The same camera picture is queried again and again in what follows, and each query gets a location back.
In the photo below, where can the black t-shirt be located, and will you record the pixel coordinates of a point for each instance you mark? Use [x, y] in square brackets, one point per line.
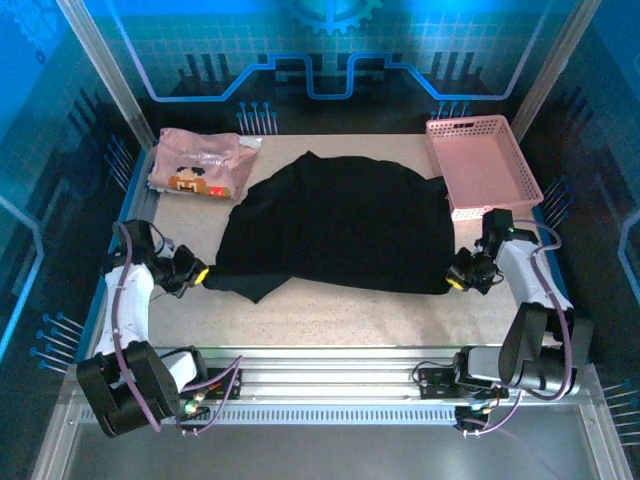
[340, 225]

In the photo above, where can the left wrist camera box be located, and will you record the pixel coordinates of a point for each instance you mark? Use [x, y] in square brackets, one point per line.
[162, 246]

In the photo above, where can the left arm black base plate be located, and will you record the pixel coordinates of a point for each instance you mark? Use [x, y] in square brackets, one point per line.
[165, 390]

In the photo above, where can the blue white folded t-shirt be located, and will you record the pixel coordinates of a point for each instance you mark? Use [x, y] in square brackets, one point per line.
[155, 187]

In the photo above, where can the pink plastic basket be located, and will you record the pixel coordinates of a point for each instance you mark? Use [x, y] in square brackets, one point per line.
[480, 165]

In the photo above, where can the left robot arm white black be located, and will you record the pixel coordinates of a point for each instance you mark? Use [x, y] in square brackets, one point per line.
[125, 310]

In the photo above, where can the aluminium frame post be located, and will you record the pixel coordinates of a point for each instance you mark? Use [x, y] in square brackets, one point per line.
[555, 65]
[110, 65]

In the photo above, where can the pink t-shirt with pixel print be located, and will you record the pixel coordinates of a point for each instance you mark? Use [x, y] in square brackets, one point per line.
[210, 150]

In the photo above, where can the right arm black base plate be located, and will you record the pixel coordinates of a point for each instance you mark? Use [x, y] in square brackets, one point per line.
[435, 387]

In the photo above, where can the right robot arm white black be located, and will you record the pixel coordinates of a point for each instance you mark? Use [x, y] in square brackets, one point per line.
[525, 270]

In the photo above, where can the aluminium table side rail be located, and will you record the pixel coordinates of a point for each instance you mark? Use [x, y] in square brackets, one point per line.
[142, 210]

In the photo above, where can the aluminium rail frame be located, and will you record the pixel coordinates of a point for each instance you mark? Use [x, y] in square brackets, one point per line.
[325, 375]

